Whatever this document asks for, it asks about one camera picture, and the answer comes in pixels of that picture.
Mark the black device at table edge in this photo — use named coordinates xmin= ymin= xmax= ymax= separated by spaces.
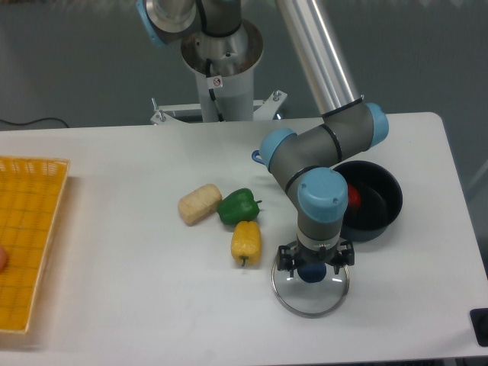
xmin=470 ymin=308 xmax=488 ymax=347

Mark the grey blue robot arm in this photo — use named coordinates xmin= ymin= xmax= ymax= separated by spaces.
xmin=136 ymin=1 xmax=389 ymax=272

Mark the dark blue saucepan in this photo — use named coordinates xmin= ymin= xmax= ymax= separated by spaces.
xmin=252 ymin=146 xmax=403 ymax=250

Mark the beige bread loaf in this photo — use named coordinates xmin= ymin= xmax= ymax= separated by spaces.
xmin=178 ymin=184 xmax=223 ymax=226

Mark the yellow woven basket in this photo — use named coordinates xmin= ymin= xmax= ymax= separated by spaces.
xmin=1 ymin=156 xmax=70 ymax=334

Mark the black floor cable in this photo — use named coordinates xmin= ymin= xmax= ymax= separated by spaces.
xmin=0 ymin=117 xmax=70 ymax=128

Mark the glass pot lid blue knob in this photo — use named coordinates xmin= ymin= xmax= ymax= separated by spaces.
xmin=271 ymin=254 xmax=350 ymax=318

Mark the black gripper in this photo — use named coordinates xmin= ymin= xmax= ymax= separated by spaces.
xmin=277 ymin=240 xmax=355 ymax=278

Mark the green bell pepper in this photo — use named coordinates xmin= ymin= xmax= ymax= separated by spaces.
xmin=217 ymin=188 xmax=261 ymax=225

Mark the yellow bell pepper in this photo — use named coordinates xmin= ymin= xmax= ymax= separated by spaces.
xmin=231 ymin=221 xmax=262 ymax=267

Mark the red bell pepper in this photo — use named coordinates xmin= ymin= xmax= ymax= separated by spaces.
xmin=348 ymin=184 xmax=361 ymax=209

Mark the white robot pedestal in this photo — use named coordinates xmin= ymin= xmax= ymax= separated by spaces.
xmin=151 ymin=20 xmax=287 ymax=125

